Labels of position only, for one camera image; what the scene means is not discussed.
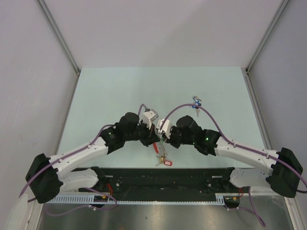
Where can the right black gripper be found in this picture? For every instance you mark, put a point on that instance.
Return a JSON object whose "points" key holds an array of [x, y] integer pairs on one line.
{"points": [[170, 141]]}

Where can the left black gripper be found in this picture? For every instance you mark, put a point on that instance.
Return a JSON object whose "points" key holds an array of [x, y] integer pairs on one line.
{"points": [[151, 136]]}

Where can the red handled key organizer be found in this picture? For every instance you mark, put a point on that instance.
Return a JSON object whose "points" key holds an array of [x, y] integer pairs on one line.
{"points": [[159, 149]]}

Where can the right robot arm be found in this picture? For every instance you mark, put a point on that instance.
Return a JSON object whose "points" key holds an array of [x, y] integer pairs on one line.
{"points": [[281, 168]]}

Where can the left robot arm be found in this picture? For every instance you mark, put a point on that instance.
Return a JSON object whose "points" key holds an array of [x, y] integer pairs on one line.
{"points": [[49, 176]]}

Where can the blue tagged key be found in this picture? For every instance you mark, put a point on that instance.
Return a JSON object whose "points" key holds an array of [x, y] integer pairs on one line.
{"points": [[196, 104]]}

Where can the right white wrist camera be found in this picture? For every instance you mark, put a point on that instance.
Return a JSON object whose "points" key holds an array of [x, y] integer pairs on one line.
{"points": [[163, 128]]}

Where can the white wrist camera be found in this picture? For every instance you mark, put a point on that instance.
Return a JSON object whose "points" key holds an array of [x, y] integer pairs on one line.
{"points": [[148, 117], [163, 128]]}

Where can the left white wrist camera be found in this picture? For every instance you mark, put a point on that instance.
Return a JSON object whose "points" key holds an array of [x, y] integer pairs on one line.
{"points": [[148, 117]]}

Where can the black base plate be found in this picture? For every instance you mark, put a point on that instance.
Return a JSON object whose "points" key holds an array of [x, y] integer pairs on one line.
{"points": [[166, 184]]}

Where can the white slotted cable duct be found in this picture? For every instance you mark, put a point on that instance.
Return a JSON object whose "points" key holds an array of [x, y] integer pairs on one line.
{"points": [[95, 199]]}

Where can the left aluminium frame post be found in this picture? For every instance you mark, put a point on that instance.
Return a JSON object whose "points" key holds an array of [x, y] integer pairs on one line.
{"points": [[58, 35]]}

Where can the aluminium frame post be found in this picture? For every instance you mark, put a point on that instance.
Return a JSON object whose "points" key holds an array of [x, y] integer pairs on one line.
{"points": [[58, 35], [272, 25]]}

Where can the right aluminium frame post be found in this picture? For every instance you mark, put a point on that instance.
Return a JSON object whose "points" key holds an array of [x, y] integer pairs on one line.
{"points": [[272, 25]]}

